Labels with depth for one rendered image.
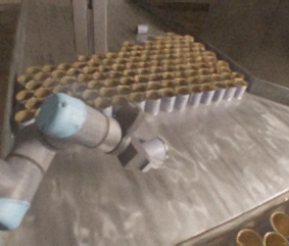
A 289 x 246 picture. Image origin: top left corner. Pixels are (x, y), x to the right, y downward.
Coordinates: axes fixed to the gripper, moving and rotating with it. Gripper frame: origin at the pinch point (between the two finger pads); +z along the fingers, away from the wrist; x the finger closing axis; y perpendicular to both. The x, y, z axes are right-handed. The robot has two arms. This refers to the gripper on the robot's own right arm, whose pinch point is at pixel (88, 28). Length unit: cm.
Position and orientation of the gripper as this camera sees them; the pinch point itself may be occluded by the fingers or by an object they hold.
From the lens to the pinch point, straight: 21.2
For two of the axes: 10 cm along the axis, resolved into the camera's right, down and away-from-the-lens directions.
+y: -2.8, -6.5, 7.0
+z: -1.0, 7.5, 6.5
